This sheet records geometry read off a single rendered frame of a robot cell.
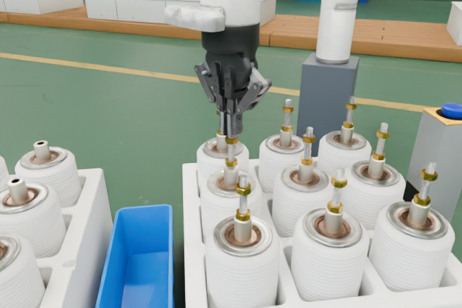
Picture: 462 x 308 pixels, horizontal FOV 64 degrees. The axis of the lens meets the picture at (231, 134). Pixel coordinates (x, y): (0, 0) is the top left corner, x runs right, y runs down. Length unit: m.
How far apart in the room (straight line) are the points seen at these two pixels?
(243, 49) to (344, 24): 0.61
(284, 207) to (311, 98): 0.54
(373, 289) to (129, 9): 2.85
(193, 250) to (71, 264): 0.17
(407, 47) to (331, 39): 1.47
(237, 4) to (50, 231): 0.42
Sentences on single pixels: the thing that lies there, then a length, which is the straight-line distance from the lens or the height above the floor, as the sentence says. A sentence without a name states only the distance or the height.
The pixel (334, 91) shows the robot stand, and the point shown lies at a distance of 1.06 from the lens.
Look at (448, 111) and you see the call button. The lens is 0.75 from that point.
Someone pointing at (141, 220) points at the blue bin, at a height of 0.09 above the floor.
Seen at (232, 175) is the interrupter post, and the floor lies 0.27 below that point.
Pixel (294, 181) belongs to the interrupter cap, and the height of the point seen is 0.25.
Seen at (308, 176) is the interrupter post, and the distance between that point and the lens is 0.59.
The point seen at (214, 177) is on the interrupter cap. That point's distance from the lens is 0.59.
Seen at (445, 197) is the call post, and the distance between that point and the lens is 0.82.
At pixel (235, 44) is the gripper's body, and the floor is 0.48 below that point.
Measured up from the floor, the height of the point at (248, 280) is 0.22.
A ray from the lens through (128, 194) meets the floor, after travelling 1.03.
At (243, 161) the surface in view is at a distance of 0.66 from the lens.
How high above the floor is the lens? 0.58
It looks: 26 degrees down
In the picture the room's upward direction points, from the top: straight up
